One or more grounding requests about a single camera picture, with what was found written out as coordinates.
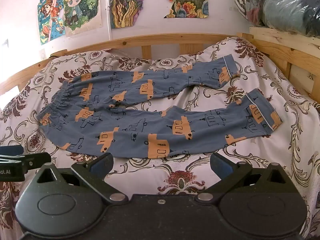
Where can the blue pants with orange print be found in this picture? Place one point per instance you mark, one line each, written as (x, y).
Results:
(125, 85)

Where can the wooden bed frame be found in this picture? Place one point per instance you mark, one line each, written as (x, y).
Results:
(155, 40)

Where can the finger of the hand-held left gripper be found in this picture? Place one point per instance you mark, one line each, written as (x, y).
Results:
(32, 158)
(11, 150)

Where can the wooden slatted rack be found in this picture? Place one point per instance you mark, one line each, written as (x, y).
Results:
(287, 45)

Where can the colourful swirl wall poster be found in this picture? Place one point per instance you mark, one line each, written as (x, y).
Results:
(130, 2)

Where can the blue cloth in plastic bag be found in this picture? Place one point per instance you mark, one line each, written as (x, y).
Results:
(290, 7)

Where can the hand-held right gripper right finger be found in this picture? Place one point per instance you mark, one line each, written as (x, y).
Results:
(222, 165)

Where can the cartoon blond figure poster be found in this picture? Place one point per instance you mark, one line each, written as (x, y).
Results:
(80, 7)

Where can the white wall socket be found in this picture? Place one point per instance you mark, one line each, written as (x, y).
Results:
(43, 54)

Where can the cartoon orange-haired figure poster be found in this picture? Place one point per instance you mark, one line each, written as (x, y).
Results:
(48, 22)

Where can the floral patterned bedspread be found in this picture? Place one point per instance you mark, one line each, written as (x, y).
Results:
(195, 97)

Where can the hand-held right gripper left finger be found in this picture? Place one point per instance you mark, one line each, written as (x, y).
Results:
(101, 165)

